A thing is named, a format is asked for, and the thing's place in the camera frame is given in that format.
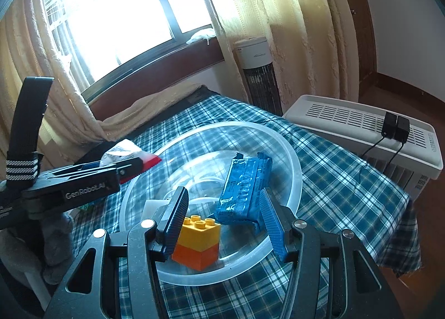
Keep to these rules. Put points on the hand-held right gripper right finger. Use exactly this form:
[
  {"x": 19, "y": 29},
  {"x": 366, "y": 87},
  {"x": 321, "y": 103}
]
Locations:
[{"x": 273, "y": 225}]

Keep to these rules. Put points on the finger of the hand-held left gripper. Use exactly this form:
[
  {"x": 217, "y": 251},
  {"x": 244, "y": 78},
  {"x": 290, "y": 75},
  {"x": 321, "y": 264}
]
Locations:
[
  {"x": 118, "y": 167},
  {"x": 92, "y": 165}
]

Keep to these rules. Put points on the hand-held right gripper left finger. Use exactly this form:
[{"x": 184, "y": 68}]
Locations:
[{"x": 175, "y": 221}]

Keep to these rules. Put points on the white red snack packet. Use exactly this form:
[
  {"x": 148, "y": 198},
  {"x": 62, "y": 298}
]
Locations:
[{"x": 121, "y": 152}]

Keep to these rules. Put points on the yellow orange toy brick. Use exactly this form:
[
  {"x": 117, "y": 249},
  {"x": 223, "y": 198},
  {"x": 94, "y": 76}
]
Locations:
[{"x": 198, "y": 249}]

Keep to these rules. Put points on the clear plastic bowl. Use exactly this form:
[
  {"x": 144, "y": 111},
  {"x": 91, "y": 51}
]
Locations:
[{"x": 286, "y": 179}]

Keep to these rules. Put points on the person's left hand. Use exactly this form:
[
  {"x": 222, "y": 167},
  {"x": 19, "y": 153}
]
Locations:
[{"x": 59, "y": 246}]

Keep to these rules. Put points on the white flat object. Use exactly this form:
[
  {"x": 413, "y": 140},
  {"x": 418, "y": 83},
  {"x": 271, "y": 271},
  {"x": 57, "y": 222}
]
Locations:
[{"x": 156, "y": 207}]

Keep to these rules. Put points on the blue snack packet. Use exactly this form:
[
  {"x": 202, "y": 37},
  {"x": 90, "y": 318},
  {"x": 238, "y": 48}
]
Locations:
[{"x": 240, "y": 186}]

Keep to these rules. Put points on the beige folded cloth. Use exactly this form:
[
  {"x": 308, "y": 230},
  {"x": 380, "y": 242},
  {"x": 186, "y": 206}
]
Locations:
[{"x": 146, "y": 110}]

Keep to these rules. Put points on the blue plaid tablecloth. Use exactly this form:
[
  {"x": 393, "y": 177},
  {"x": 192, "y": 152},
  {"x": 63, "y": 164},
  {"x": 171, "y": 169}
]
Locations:
[{"x": 330, "y": 173}]

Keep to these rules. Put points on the brown wooden window sill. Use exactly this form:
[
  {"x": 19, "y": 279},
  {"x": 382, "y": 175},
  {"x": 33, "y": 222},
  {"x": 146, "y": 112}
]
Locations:
[{"x": 167, "y": 72}]

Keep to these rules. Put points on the white air purifier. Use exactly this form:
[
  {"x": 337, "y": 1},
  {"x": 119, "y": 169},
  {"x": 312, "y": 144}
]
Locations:
[{"x": 340, "y": 120}]

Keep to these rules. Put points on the beige curtain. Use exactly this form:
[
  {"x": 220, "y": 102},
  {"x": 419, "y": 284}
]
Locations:
[
  {"x": 278, "y": 9},
  {"x": 41, "y": 51}
]

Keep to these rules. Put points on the black power adapter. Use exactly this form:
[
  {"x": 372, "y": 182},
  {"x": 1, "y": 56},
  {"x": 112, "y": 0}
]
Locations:
[
  {"x": 403, "y": 129},
  {"x": 389, "y": 126}
]

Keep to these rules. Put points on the white cloth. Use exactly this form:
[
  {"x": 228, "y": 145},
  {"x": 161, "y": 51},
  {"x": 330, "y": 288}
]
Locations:
[{"x": 201, "y": 36}]

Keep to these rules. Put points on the window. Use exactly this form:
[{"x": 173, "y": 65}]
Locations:
[{"x": 121, "y": 9}]

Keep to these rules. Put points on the wooden door frame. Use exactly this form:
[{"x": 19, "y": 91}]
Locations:
[{"x": 358, "y": 26}]

